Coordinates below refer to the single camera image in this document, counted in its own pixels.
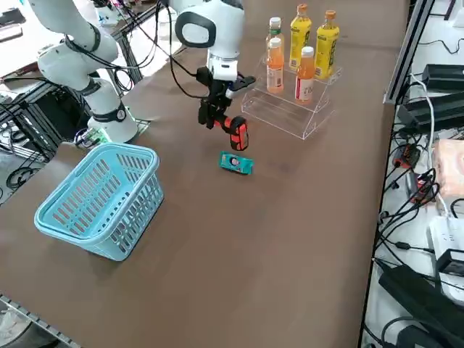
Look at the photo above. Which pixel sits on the amber tea bottle white cap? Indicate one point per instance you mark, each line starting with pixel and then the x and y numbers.
pixel 275 30

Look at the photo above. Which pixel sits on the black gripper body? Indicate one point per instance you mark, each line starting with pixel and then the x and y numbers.
pixel 219 90

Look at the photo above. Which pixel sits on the light blue plastic basket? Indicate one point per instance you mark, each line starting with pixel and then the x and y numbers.
pixel 43 221

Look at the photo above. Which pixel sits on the long black power adapter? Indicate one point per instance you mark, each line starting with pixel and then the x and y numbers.
pixel 431 112

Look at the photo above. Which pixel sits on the aluminium profile rail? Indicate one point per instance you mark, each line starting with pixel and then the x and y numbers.
pixel 36 319

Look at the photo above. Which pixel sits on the clear acrylic stepped shelf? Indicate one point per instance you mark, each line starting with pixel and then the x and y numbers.
pixel 290 116

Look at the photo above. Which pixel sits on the orange juice bottle white cap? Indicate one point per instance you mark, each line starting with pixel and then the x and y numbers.
pixel 274 72
pixel 304 83

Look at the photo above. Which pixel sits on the peach tissue pack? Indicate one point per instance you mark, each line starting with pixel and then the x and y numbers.
pixel 451 170

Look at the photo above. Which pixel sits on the orange black barcode scanner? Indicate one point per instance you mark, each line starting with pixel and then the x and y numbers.
pixel 239 134

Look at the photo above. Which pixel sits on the teal potato chips packet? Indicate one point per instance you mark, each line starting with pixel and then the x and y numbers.
pixel 235 163

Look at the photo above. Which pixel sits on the yellow drink bottle orange cap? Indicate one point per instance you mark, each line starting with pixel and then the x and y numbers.
pixel 326 47
pixel 300 36

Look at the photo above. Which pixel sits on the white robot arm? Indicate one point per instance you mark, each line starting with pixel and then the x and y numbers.
pixel 217 32

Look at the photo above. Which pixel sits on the white power strip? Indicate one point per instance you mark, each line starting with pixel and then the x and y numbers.
pixel 446 235

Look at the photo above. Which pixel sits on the aluminium profile post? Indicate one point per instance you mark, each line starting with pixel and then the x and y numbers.
pixel 402 61

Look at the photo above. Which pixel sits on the large black power adapter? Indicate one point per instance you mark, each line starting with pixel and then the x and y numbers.
pixel 417 301

